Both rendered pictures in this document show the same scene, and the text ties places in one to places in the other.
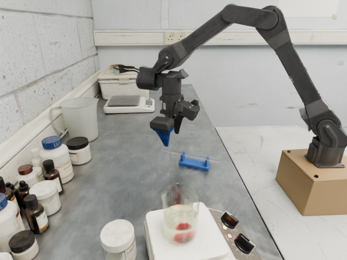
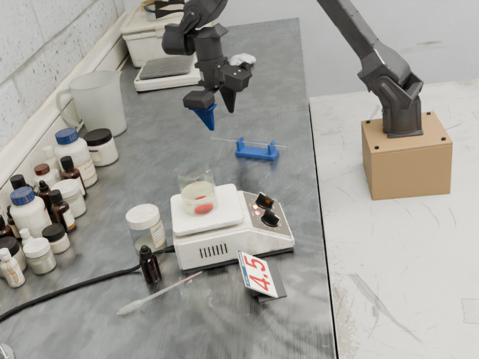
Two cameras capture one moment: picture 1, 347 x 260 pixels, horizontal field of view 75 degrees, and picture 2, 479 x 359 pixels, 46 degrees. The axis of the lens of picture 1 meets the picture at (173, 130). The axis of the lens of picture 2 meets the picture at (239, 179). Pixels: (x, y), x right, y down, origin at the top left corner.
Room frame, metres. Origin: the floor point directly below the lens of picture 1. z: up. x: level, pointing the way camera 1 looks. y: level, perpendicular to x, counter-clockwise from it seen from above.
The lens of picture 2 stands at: (-0.50, -0.25, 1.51)
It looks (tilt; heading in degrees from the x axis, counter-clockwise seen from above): 31 degrees down; 11
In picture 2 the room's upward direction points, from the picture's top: 10 degrees counter-clockwise
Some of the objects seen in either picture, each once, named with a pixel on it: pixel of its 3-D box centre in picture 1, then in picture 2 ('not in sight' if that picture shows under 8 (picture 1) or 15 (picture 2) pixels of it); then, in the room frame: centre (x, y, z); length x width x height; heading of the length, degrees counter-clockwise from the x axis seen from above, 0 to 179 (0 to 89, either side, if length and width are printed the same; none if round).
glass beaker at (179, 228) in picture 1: (180, 216); (197, 189); (0.28, -0.01, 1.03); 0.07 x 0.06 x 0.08; 11
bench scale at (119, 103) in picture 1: (130, 103); (177, 70); (1.17, 0.23, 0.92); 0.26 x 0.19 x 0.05; 94
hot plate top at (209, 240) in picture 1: (183, 232); (205, 208); (0.28, -0.02, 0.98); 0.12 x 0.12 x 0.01; 15
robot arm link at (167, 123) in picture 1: (171, 106); (213, 73); (0.64, 0.01, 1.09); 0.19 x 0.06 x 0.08; 159
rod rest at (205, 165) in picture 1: (194, 160); (256, 147); (0.62, -0.07, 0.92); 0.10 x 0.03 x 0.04; 69
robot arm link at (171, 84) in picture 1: (171, 80); (207, 40); (0.64, 0.01, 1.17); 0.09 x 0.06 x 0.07; 67
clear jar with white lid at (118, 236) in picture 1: (119, 247); (147, 231); (0.29, 0.10, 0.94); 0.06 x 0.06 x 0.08
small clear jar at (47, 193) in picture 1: (46, 198); (69, 199); (0.42, 0.31, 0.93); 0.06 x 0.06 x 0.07
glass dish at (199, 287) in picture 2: not in sight; (194, 285); (0.17, -0.01, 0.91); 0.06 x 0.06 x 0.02
